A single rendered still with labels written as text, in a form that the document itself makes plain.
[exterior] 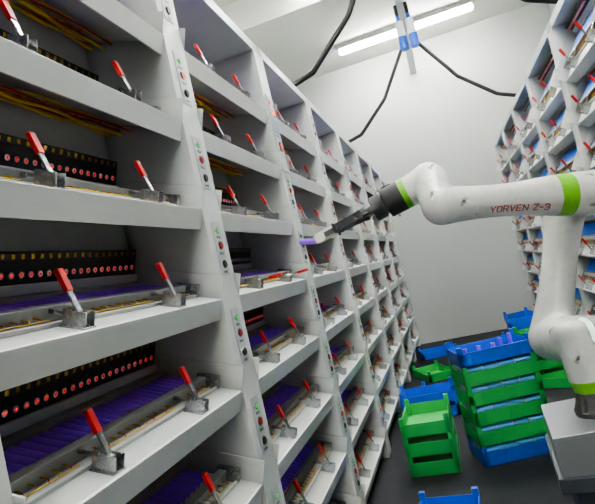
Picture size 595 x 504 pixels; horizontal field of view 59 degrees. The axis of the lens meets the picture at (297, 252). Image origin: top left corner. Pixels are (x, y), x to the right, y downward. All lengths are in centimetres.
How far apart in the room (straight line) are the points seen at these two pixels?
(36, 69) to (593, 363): 138
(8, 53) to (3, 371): 42
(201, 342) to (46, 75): 62
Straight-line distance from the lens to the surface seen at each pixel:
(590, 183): 160
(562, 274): 173
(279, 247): 184
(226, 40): 189
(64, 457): 82
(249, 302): 131
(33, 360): 71
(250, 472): 122
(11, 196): 74
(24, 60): 86
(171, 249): 120
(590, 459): 153
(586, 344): 155
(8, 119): 110
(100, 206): 87
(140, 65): 131
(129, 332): 86
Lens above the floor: 89
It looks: 3 degrees up
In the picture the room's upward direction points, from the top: 13 degrees counter-clockwise
